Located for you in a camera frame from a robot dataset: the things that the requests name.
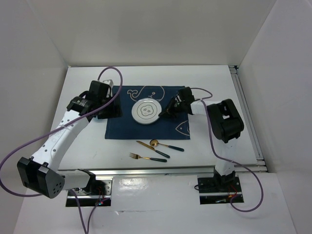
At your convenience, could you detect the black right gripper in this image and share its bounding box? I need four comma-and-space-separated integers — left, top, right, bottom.
159, 97, 185, 119

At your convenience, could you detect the white plate with dark rim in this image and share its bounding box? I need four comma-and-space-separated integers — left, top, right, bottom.
131, 98, 162, 125

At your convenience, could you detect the gold fork green handle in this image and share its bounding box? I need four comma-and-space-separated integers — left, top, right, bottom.
129, 153, 167, 163

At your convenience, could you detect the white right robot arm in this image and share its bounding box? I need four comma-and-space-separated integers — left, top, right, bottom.
159, 87, 244, 191

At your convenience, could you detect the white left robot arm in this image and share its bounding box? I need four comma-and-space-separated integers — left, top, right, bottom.
17, 79, 121, 198

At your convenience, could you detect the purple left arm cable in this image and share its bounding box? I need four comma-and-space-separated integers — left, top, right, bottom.
0, 66, 123, 234

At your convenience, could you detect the gold spoon green handle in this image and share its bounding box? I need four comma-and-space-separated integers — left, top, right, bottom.
150, 139, 184, 152

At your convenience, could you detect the gold knife green handle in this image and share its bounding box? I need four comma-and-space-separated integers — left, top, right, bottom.
136, 140, 171, 158

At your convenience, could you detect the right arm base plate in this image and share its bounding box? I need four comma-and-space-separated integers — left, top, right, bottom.
194, 177, 244, 205

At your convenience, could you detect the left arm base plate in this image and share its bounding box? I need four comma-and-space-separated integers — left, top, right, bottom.
73, 176, 113, 207

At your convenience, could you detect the aluminium front rail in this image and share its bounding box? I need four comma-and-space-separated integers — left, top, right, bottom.
39, 165, 269, 177

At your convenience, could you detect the aluminium rail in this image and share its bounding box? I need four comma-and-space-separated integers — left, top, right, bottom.
229, 65, 268, 172
39, 165, 269, 177

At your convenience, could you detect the aluminium right side rail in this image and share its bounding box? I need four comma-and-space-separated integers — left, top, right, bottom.
229, 65, 268, 172

